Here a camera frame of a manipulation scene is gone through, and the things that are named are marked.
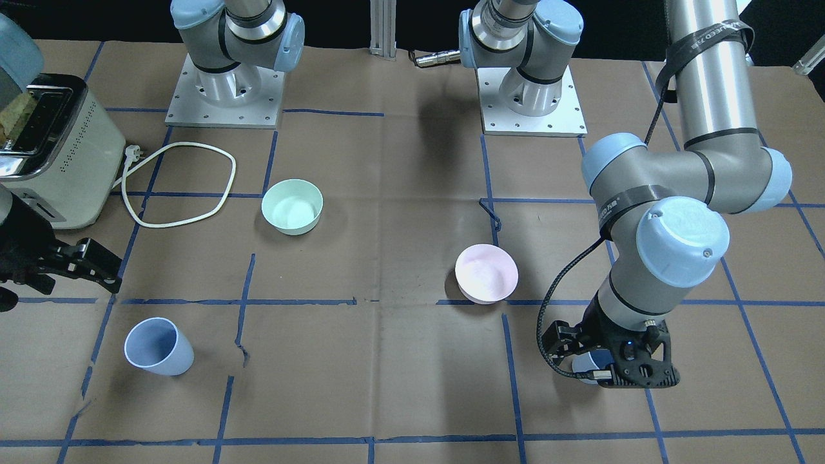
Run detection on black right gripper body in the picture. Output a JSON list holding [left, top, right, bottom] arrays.
[[1, 193, 55, 295]]

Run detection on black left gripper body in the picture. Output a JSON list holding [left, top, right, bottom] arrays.
[[540, 303, 680, 389]]

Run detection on blue cup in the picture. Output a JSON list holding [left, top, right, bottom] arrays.
[[124, 317, 194, 376], [571, 349, 613, 372]]

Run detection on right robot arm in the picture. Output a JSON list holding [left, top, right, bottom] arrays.
[[2, 1, 304, 295]]

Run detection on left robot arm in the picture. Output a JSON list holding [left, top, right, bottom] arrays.
[[536, 1, 793, 389]]

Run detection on cream toaster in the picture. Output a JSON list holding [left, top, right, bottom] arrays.
[[2, 73, 126, 229]]

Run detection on toast slice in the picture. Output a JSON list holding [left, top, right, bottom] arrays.
[[1, 92, 37, 144]]

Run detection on pink bowl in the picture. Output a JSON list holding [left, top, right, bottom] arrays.
[[454, 244, 519, 304]]

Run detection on green bowl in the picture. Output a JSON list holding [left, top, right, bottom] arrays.
[[260, 179, 324, 236]]

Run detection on white toaster power cable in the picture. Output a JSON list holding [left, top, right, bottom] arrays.
[[113, 142, 237, 229]]

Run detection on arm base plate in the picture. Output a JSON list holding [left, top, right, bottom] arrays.
[[476, 67, 588, 137], [165, 56, 286, 130]]

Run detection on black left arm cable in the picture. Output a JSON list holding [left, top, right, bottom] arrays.
[[536, 19, 755, 381]]

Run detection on aluminium frame post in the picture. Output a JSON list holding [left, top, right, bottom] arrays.
[[369, 0, 397, 61]]

